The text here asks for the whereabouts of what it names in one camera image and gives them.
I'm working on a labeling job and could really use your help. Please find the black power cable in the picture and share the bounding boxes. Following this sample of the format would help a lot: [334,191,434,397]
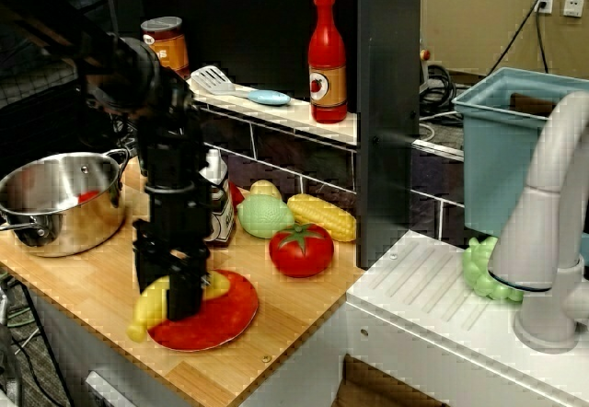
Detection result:
[535,4,551,76]
[486,0,549,77]

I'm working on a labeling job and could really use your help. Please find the white cable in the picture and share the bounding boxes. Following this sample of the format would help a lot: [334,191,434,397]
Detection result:
[419,110,461,144]

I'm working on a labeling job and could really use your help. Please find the yellow toy banana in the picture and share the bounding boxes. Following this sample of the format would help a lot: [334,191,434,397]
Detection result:
[126,273,232,343]

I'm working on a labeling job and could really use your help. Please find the black cable bundle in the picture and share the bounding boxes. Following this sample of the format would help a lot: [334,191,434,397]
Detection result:
[421,64,467,125]

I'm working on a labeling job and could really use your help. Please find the red ketchup bottle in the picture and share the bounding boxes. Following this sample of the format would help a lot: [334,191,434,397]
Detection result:
[307,0,349,125]

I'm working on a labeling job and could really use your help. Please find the red toy tomato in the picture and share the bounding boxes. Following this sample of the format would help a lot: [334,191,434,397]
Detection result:
[268,222,335,279]

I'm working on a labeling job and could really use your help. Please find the green toy lime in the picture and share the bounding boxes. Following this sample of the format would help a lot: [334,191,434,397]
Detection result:
[236,193,295,240]

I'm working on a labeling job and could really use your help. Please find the teal plastic bin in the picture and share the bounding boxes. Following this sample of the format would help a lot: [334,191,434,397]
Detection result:
[451,66,589,242]

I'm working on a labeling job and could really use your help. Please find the white tiled backsplash shelf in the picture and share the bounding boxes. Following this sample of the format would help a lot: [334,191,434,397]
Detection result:
[186,73,359,146]

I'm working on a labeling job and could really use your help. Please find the red toy pepper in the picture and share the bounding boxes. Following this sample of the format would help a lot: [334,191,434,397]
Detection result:
[228,180,246,210]

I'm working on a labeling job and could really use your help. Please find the red round plate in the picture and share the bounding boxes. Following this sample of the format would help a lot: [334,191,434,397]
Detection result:
[146,268,260,353]

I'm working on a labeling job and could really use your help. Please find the green toy grapes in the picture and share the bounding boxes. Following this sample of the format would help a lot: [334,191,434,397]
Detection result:
[462,235,525,303]

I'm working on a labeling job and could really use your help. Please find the white spatula blue handle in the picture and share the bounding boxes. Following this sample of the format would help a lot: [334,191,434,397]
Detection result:
[190,64,292,107]

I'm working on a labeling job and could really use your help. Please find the white toy sink cabinet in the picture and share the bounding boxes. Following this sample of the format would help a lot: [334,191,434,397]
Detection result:
[238,229,589,407]

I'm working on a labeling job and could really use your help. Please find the grey box red button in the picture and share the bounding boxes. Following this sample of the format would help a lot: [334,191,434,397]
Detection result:
[419,48,432,91]

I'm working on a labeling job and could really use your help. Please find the grey toy faucet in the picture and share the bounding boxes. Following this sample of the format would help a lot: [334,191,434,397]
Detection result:
[487,89,589,354]

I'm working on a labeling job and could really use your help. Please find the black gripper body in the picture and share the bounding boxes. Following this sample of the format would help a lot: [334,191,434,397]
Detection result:
[132,185,214,284]

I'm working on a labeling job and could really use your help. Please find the yellow toy lemon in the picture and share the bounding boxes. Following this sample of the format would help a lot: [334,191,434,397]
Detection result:
[248,179,283,204]

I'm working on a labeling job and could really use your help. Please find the silver steel pot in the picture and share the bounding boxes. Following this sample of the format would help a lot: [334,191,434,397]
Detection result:
[0,148,132,259]

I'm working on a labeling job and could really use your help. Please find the dark grey vertical post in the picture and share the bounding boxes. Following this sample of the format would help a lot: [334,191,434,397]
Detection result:
[356,0,422,270]

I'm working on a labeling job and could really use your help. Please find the brown item in bin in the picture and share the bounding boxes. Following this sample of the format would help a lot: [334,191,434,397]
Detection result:
[509,92,561,114]

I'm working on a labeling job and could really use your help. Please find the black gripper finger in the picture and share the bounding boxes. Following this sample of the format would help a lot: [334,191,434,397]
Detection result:
[166,262,205,322]
[134,250,172,296]

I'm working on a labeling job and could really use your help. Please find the yellow toy corn cob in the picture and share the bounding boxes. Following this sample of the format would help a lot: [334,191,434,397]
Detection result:
[287,193,358,243]

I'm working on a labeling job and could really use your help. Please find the orange beans can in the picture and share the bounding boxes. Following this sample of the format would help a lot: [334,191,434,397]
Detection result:
[140,16,191,81]

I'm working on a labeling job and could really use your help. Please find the brown white toy carton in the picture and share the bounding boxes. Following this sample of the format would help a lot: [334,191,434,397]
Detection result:
[201,147,237,248]

